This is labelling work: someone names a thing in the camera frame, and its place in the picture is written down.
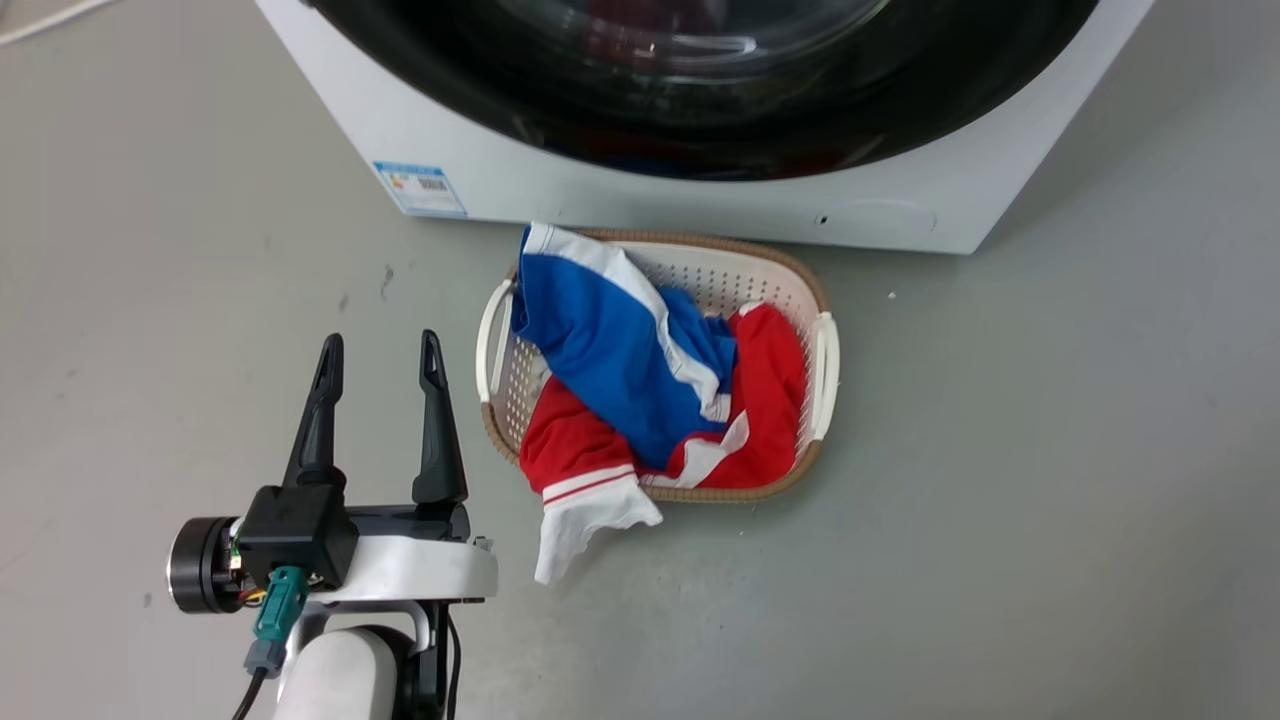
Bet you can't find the blue energy label sticker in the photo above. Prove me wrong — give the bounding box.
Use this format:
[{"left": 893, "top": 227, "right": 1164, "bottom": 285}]
[{"left": 372, "top": 160, "right": 469, "bottom": 220}]

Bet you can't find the white perforated laundry basket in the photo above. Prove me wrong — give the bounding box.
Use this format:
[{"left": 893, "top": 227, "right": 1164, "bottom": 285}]
[{"left": 475, "top": 228, "right": 842, "bottom": 504}]

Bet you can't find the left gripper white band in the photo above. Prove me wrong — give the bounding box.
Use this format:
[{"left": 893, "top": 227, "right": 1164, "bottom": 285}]
[{"left": 167, "top": 329, "right": 499, "bottom": 615}]

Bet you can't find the black cable with teal connector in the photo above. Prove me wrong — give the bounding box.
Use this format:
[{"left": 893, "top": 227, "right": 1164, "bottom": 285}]
[{"left": 231, "top": 565, "right": 310, "bottom": 720}]

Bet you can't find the black round washing machine door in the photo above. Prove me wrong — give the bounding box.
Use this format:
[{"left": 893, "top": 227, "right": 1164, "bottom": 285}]
[{"left": 300, "top": 0, "right": 1101, "bottom": 183}]

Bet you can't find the blue garment with white stripes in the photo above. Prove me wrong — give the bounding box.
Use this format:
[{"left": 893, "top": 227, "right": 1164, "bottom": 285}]
[{"left": 509, "top": 221, "right": 740, "bottom": 472}]

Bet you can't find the white cable on floor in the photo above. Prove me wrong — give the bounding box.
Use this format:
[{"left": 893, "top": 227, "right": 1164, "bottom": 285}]
[{"left": 0, "top": 0, "right": 113, "bottom": 47}]

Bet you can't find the white washing machine body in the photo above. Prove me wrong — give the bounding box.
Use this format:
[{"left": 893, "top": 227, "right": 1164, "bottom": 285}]
[{"left": 255, "top": 0, "right": 1157, "bottom": 255}]

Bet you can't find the red garment with white cuffs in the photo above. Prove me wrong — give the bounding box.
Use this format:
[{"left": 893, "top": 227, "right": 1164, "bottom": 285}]
[{"left": 519, "top": 302, "right": 810, "bottom": 587}]

